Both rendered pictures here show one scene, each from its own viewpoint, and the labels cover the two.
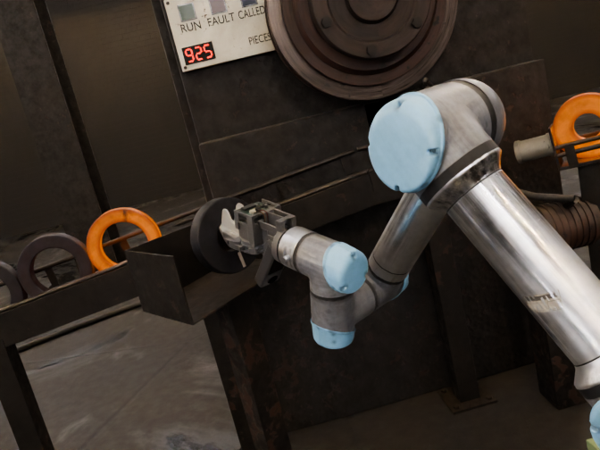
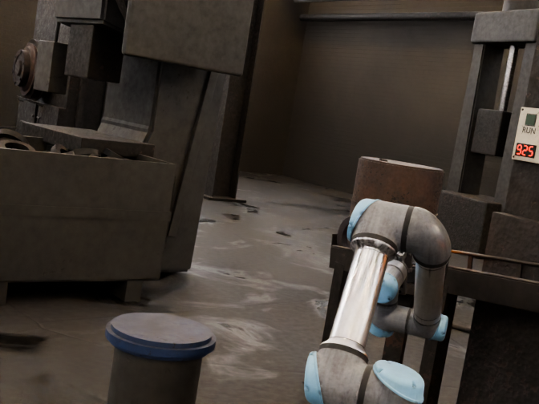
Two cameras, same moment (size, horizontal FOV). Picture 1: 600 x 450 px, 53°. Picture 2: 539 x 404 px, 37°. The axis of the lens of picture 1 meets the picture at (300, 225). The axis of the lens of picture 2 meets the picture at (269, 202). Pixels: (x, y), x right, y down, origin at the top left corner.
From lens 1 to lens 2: 180 cm
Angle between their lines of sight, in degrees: 58
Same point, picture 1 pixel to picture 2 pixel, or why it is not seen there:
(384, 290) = (415, 324)
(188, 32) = (525, 134)
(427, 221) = (417, 285)
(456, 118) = (372, 217)
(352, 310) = (383, 317)
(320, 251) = not seen: hidden behind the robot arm
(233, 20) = not seen: outside the picture
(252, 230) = not seen: hidden behind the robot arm
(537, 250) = (348, 286)
